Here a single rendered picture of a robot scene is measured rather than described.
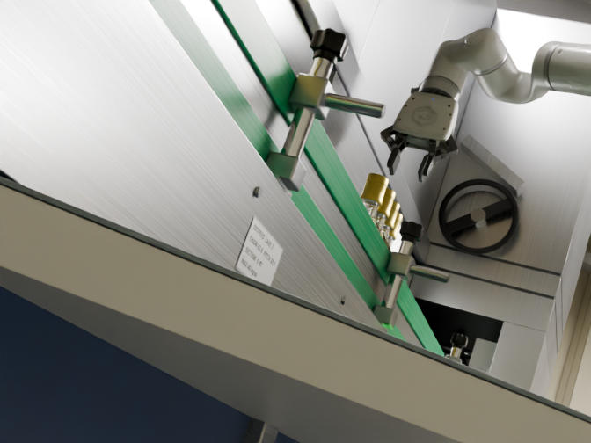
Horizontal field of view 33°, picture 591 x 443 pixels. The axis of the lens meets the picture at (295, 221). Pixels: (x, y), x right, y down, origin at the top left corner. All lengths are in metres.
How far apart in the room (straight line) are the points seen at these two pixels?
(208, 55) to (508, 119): 2.25
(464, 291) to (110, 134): 2.22
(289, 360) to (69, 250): 0.11
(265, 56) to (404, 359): 0.32
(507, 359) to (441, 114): 0.99
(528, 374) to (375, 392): 2.17
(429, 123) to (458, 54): 0.15
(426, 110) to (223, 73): 1.17
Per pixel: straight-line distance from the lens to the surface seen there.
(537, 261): 2.70
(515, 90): 1.88
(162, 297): 0.43
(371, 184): 1.56
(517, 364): 2.64
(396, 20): 2.04
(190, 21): 0.61
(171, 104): 0.57
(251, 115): 0.72
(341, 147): 1.77
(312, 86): 0.78
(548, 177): 2.78
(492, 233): 2.72
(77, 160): 0.50
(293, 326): 0.45
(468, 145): 2.76
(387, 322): 1.18
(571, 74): 1.71
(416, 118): 1.80
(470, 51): 1.84
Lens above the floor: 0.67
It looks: 14 degrees up
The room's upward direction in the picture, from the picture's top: 19 degrees clockwise
